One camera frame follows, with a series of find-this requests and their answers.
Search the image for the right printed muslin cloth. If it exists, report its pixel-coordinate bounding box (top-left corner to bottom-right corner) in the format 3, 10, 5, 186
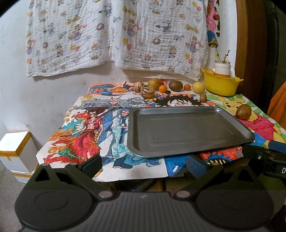
110, 1, 208, 81

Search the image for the green-brown mango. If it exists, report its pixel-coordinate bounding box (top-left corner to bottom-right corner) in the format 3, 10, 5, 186
148, 78, 164, 90

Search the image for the Mickey Minnie wall sticker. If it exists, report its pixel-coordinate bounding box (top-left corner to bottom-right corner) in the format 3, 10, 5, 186
206, 0, 220, 48

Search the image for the brown wooden door frame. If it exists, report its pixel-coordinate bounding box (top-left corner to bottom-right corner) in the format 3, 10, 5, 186
235, 1, 273, 102

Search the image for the grey metal tray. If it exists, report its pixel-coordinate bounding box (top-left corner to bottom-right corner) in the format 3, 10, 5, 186
127, 106, 255, 158

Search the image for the yellow lemon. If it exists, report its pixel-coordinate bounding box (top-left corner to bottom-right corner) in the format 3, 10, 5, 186
192, 82, 206, 94

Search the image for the anime poster mat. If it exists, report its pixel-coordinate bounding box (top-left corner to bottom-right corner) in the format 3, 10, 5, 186
36, 83, 245, 182

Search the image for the brown avocado-like fruit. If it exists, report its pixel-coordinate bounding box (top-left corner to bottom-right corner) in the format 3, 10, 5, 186
236, 104, 252, 120

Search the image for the white and orange jar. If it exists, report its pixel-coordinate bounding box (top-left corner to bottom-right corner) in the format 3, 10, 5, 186
214, 60, 231, 78

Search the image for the flower twig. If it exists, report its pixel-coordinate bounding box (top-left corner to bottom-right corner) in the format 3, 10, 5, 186
221, 50, 231, 63

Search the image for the dark brown kiwi with sticker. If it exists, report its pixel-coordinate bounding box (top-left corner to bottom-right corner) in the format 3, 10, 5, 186
168, 80, 183, 92

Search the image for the printed muslin cloth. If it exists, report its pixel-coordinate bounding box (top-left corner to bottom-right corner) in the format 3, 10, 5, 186
110, 1, 208, 81
26, 0, 114, 77

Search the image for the left printed muslin cloth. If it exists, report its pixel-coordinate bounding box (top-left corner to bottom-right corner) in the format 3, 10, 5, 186
26, 0, 114, 77

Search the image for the white cardboard box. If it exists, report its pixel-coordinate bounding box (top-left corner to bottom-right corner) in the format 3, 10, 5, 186
0, 131, 39, 183

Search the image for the yellow plastic bowl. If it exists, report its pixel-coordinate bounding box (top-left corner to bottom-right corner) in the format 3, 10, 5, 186
201, 69, 244, 97

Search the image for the striped melon front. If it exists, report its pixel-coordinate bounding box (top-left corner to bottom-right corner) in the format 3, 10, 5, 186
140, 85, 155, 99

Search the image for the small orange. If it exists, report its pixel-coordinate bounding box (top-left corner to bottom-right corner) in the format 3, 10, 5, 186
159, 85, 168, 93
184, 84, 191, 91

